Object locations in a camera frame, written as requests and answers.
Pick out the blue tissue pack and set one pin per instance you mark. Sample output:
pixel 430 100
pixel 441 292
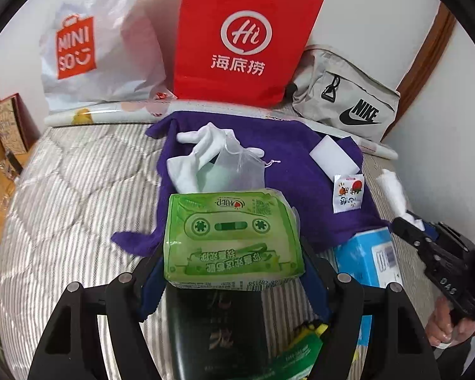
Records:
pixel 368 253

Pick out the purple towel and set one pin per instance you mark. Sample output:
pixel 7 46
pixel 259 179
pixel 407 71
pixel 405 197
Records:
pixel 293 190

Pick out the striped mattress pad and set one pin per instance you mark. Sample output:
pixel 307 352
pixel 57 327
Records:
pixel 83 190

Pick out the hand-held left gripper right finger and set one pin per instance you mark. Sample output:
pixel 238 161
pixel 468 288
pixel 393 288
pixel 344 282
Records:
pixel 316 289

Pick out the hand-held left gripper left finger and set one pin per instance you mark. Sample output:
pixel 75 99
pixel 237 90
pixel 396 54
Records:
pixel 152 285

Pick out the white plastic shopping bag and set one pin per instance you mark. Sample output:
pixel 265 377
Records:
pixel 103 47

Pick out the dark green packet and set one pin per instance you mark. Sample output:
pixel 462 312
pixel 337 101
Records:
pixel 297 358

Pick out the rolled printed paper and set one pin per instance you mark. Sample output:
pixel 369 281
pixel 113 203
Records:
pixel 103 113

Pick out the green tissue pack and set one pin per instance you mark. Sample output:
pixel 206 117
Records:
pixel 229 237

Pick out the brown wooden door frame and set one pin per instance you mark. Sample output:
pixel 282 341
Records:
pixel 431 51

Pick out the grey waist bag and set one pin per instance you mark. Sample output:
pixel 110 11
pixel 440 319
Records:
pixel 352 91

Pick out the white sponge block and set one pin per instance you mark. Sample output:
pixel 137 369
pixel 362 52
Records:
pixel 332 154

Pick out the person's right hand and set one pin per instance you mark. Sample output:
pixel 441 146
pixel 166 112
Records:
pixel 443 324

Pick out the patterned flat box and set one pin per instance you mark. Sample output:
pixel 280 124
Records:
pixel 12 126

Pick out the dark green tea box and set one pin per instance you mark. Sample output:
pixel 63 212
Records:
pixel 217 332

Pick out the red paper shopping bag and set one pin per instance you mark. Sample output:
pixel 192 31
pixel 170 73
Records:
pixel 206 47

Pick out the small strawberry print sachet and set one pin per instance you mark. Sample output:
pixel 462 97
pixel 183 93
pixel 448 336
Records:
pixel 348 192

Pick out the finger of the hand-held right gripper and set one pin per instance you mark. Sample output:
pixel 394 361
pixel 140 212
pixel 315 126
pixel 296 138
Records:
pixel 429 229
pixel 409 232

